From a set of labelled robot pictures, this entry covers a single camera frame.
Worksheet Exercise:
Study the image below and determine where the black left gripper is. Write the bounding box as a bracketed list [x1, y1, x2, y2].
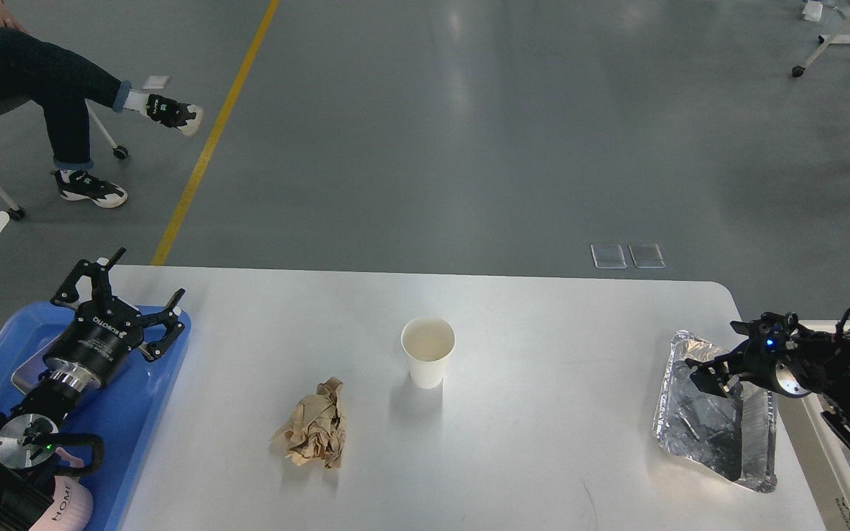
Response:
[43, 247, 187, 390]

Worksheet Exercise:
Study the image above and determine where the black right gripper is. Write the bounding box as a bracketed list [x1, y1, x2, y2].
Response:
[687, 313, 811, 399]

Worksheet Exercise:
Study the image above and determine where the aluminium foil tray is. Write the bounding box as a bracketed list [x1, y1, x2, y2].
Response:
[652, 330, 778, 493]

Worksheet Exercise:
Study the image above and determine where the pink ribbed mug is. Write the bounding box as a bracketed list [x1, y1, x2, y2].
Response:
[30, 446, 92, 530]

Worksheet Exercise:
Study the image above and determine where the white paper cup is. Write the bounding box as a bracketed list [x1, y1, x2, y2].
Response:
[399, 316, 456, 389]

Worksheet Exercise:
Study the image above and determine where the stainless steel rectangular tray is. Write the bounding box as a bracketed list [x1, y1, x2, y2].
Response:
[11, 336, 61, 395]

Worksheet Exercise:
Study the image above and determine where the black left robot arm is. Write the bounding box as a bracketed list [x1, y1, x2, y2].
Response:
[0, 257, 191, 530]

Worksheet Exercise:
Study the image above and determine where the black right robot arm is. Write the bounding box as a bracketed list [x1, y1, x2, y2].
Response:
[687, 306, 850, 450]

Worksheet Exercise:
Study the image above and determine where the blue plastic tray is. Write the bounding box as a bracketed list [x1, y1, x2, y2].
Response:
[0, 302, 191, 530]

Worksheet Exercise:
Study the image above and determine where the clear floor plate right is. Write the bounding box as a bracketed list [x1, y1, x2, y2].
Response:
[628, 244, 666, 268]

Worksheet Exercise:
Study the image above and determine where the clear floor plate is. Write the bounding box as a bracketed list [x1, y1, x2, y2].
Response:
[590, 244, 627, 270]
[628, 244, 666, 268]

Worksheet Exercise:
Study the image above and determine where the clear floor plate left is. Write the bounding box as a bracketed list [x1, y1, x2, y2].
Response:
[590, 244, 627, 270]

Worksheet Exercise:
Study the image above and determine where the white plastic bin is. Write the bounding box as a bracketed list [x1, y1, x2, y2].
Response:
[779, 320, 850, 531]

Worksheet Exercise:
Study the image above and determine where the crumpled brown paper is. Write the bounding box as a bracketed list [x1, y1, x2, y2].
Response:
[271, 377, 345, 468]

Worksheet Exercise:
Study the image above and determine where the seated person in jeans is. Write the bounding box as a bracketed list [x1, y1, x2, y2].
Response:
[0, 1, 204, 209]

